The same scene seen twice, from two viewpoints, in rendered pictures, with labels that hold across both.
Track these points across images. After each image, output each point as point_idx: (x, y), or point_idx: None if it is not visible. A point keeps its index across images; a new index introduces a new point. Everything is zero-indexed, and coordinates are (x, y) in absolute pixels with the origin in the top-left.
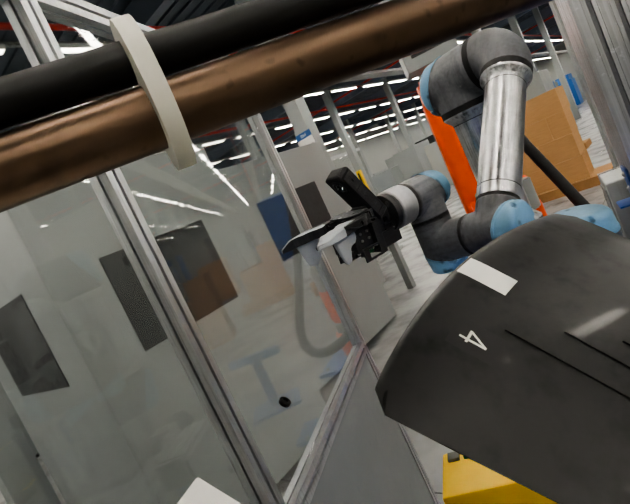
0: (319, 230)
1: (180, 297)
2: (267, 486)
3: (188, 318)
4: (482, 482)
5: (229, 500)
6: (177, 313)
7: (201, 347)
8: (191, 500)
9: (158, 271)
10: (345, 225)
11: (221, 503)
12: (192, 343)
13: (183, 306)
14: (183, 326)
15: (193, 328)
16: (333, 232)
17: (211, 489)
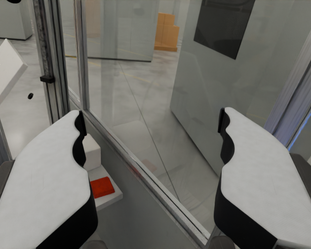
0: (219, 182)
1: None
2: (218, 232)
3: (295, 104)
4: None
5: (15, 72)
6: (286, 87)
7: (277, 136)
8: (19, 62)
9: None
10: (12, 173)
11: (15, 70)
12: (268, 122)
13: (305, 90)
14: (277, 102)
15: (289, 117)
16: (44, 130)
17: (19, 67)
